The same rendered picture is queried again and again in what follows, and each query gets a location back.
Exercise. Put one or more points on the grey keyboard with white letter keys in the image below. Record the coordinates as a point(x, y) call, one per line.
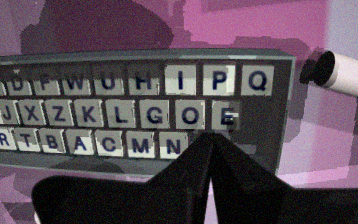
point(132, 112)

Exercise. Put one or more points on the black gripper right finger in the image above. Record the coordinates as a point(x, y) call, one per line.
point(247, 193)

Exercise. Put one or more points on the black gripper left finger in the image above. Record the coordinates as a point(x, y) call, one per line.
point(178, 194)

